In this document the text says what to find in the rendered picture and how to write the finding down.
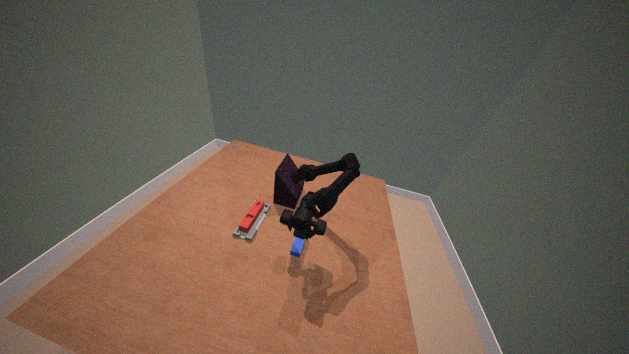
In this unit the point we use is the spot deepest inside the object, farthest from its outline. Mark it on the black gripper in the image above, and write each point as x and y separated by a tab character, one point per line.
319	226

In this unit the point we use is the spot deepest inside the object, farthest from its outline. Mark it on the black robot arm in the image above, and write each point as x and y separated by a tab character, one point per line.
326	197

